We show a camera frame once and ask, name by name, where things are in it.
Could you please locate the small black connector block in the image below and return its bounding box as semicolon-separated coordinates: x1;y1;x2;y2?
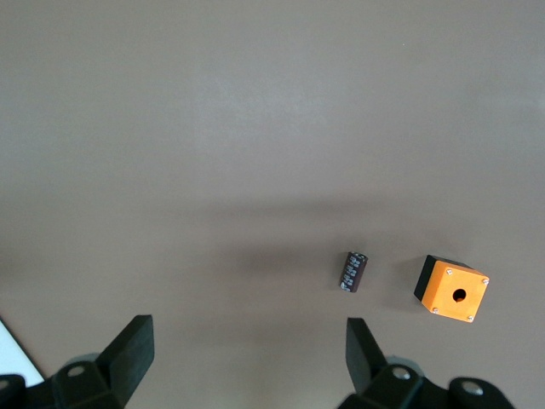
339;251;370;295

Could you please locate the white drawer cabinet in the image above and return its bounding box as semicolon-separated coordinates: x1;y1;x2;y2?
0;317;47;387

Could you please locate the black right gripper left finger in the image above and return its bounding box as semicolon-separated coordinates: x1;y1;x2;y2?
0;314;155;409

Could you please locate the orange button enclosure box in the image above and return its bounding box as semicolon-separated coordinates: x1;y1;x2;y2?
413;254;491;325

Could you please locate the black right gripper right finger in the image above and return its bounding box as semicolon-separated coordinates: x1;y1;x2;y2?
338;317;517;409

